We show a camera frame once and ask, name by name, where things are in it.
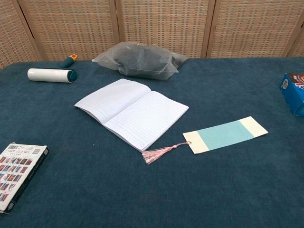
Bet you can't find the white teal lint roller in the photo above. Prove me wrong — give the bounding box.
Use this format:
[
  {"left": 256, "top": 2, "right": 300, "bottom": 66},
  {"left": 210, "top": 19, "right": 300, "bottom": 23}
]
[{"left": 27, "top": 54, "right": 78, "bottom": 84}]

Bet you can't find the teal table mat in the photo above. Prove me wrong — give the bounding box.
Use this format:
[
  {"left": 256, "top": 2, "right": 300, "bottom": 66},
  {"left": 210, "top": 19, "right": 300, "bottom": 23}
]
[{"left": 0, "top": 57, "right": 304, "bottom": 228}]

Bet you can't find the blue cookie box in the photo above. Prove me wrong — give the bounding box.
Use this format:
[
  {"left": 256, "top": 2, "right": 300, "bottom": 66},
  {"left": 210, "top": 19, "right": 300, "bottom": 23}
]
[{"left": 279, "top": 72, "right": 304, "bottom": 117}]

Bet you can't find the woven wooden folding screen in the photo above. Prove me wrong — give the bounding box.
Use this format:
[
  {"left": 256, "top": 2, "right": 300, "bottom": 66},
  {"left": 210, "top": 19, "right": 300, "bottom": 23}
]
[{"left": 0, "top": 0, "right": 304, "bottom": 71}]

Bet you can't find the clear bag with dark contents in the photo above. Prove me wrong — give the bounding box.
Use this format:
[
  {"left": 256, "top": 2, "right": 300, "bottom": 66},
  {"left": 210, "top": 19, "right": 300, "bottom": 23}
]
[{"left": 92, "top": 42, "right": 188, "bottom": 82}]

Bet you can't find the open lined notebook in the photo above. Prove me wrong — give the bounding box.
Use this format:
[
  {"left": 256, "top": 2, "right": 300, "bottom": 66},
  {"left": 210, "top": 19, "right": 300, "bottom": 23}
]
[{"left": 74, "top": 78, "right": 190, "bottom": 152}]

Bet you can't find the teal cream bookmark pink tassel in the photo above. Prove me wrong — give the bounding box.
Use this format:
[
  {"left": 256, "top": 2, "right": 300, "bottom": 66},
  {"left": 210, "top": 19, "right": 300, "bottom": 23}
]
[{"left": 142, "top": 116, "right": 269, "bottom": 165}]

